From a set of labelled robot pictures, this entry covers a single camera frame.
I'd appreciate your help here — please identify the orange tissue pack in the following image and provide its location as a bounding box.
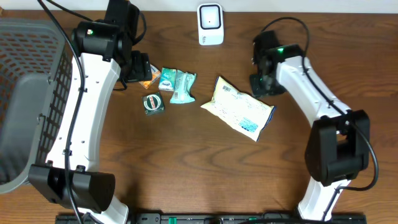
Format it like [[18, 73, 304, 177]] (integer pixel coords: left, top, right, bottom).
[[139, 64, 162, 90]]

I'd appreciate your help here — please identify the teal kleenex tissue pack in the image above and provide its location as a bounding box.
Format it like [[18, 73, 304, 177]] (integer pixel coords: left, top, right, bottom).
[[159, 68, 177, 91]]

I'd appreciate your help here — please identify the white snack bag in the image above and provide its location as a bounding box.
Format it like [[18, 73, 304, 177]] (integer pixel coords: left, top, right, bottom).
[[201, 77, 275, 142]]

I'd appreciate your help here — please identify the black box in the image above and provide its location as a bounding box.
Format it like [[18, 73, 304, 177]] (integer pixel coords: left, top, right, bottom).
[[142, 92, 165, 116]]

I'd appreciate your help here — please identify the teal wet wipes pack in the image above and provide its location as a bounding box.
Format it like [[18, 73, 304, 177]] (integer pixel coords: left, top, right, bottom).
[[170, 70, 197, 104]]

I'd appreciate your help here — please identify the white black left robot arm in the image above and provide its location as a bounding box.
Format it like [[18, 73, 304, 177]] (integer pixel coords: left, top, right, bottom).
[[28, 19, 152, 223]]

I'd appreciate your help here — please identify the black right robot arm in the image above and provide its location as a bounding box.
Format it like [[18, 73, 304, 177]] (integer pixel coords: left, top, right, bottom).
[[250, 43, 370, 221]]

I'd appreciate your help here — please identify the white barcode scanner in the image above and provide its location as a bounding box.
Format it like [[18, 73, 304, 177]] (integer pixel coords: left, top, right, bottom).
[[197, 3, 224, 45]]

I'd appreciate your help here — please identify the grey plastic basket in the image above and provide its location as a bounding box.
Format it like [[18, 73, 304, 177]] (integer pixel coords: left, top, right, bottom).
[[1, 18, 72, 194]]

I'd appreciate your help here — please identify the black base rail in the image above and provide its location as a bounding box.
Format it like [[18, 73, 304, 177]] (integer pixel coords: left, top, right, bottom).
[[55, 213, 368, 224]]

